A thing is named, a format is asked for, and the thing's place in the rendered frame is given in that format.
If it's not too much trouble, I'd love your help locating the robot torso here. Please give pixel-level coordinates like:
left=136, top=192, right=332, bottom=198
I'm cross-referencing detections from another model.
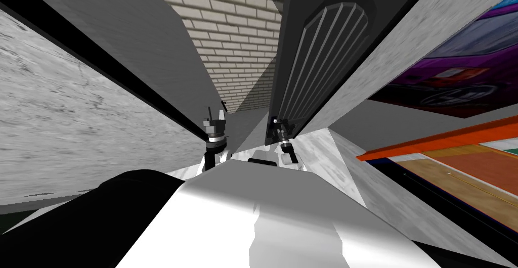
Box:
left=115, top=149, right=444, bottom=268

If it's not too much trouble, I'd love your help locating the dark ribbed door leaf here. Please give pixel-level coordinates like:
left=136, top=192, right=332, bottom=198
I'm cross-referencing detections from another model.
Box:
left=265, top=0, right=440, bottom=147

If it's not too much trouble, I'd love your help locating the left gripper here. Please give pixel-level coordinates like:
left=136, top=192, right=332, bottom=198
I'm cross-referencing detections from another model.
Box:
left=202, top=101, right=227, bottom=140

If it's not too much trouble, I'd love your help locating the purple car wall picture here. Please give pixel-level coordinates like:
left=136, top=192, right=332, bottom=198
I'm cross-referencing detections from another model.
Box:
left=367, top=0, right=518, bottom=119

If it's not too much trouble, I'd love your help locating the orange and wood board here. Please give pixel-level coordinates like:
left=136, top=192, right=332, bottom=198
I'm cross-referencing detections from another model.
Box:
left=356, top=115, right=518, bottom=256

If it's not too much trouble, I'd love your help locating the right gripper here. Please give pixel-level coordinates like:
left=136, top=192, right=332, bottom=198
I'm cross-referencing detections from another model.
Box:
left=269, top=119, right=296, bottom=142

